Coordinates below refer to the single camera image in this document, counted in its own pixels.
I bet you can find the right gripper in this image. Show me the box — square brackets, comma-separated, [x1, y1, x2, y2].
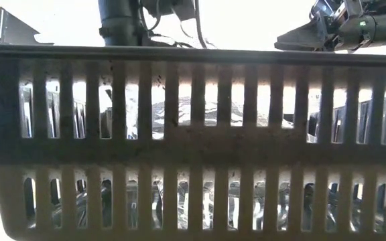
[275, 0, 377, 52]

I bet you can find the black slotted plastic basket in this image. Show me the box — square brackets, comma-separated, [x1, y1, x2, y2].
[0, 45, 386, 241]

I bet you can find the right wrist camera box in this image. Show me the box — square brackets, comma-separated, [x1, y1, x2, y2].
[309, 0, 342, 19]

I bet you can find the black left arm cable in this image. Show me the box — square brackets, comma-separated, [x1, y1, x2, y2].
[138, 0, 218, 50]

